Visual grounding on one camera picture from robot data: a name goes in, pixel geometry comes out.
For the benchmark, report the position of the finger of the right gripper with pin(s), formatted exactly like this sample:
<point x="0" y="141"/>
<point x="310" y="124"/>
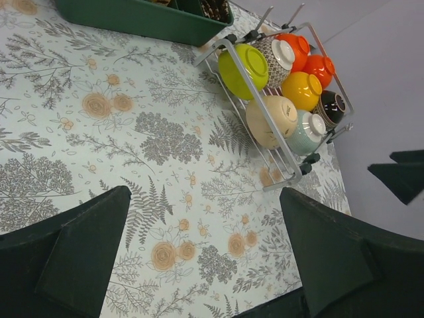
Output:
<point x="404" y="180"/>
<point x="408" y="157"/>

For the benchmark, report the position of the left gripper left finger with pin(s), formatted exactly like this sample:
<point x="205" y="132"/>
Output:
<point x="61" y="266"/>

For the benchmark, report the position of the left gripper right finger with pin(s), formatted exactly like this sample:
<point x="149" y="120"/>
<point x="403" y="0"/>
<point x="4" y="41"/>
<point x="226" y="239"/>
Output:
<point x="348" y="268"/>

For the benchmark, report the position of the pale green ribbed bowl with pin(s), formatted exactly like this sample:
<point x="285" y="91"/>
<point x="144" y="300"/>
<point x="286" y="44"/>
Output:
<point x="308" y="133"/>

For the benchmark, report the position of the metal dish rack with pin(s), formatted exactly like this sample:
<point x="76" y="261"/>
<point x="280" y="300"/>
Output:
<point x="274" y="115"/>

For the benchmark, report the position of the black brown bowl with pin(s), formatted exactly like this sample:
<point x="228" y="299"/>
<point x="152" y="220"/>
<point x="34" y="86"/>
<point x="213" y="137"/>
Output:
<point x="331" y="107"/>

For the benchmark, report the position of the yellow bowl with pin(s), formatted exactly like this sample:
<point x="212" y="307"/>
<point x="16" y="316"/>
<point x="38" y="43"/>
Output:
<point x="302" y="89"/>

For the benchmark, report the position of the orange bowl rear right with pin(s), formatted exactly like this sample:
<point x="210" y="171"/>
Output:
<point x="322" y="67"/>

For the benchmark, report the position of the orange bowl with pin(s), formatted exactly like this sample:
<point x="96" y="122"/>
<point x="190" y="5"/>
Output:
<point x="322" y="67"/>
<point x="300" y="47"/>

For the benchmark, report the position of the orange bowl rear left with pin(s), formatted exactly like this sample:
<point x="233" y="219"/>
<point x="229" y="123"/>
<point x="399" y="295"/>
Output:
<point x="300" y="47"/>

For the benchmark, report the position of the floral table mat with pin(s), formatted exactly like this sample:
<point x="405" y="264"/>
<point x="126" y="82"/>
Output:
<point x="84" y="110"/>

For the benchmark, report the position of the brown patterned white bowl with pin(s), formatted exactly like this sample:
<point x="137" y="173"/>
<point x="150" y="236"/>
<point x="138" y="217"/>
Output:
<point x="280" y="58"/>

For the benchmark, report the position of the brown ties bottom right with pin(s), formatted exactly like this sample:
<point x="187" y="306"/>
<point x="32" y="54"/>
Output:
<point x="217" y="10"/>

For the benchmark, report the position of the green compartment tray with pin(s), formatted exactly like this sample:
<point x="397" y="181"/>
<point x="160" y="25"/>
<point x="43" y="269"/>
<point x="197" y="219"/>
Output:
<point x="186" y="24"/>

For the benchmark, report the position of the yellow ties bottom middle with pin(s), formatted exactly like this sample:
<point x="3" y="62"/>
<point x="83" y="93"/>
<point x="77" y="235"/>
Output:
<point x="166" y="3"/>

